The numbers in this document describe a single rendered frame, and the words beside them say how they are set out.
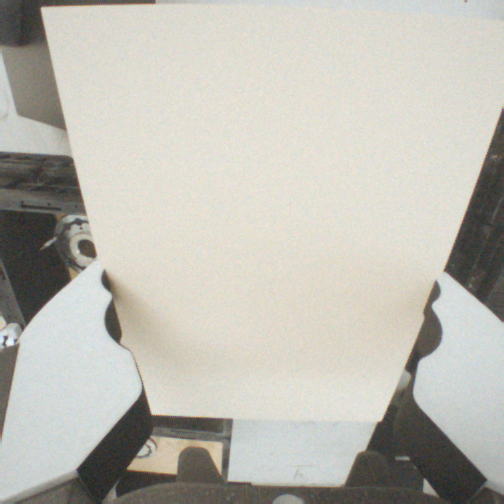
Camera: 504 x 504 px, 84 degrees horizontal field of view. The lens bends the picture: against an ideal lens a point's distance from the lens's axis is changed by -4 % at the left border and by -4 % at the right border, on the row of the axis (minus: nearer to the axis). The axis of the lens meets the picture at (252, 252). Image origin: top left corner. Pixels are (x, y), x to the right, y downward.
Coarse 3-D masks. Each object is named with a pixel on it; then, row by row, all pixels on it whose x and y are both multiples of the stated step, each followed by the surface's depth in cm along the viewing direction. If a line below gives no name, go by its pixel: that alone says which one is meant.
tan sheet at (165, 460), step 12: (168, 444) 68; (180, 444) 68; (192, 444) 67; (204, 444) 67; (216, 444) 67; (156, 456) 71; (168, 456) 71; (216, 456) 70; (132, 468) 74; (144, 468) 74; (156, 468) 74; (168, 468) 74
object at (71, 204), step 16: (0, 192) 30; (16, 192) 30; (32, 192) 31; (48, 192) 31; (0, 208) 29; (16, 208) 29; (32, 208) 29; (48, 208) 30; (64, 208) 29; (80, 208) 29; (0, 256) 32; (0, 272) 33; (16, 304) 36; (16, 320) 37; (176, 432) 48; (192, 432) 48; (208, 432) 47; (224, 432) 47
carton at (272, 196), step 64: (64, 64) 7; (128, 64) 7; (192, 64) 7; (256, 64) 7; (320, 64) 7; (384, 64) 7; (448, 64) 7; (128, 128) 8; (192, 128) 8; (256, 128) 8; (320, 128) 8; (384, 128) 8; (448, 128) 8; (128, 192) 9; (192, 192) 9; (256, 192) 9; (320, 192) 9; (384, 192) 9; (448, 192) 9; (128, 256) 10; (192, 256) 10; (256, 256) 10; (320, 256) 10; (384, 256) 10; (448, 256) 10; (128, 320) 11; (192, 320) 11; (256, 320) 11; (320, 320) 11; (384, 320) 11; (192, 384) 13; (256, 384) 13; (320, 384) 13; (384, 384) 13
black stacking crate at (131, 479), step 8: (128, 472) 74; (136, 472) 74; (144, 472) 75; (152, 472) 75; (120, 480) 72; (128, 480) 73; (136, 480) 73; (144, 480) 73; (152, 480) 73; (160, 480) 73; (168, 480) 74; (120, 488) 71; (128, 488) 71; (136, 488) 71
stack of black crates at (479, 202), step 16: (496, 128) 85; (496, 144) 85; (496, 160) 85; (480, 176) 91; (496, 176) 86; (480, 192) 93; (496, 192) 85; (480, 208) 92; (496, 208) 85; (496, 224) 87
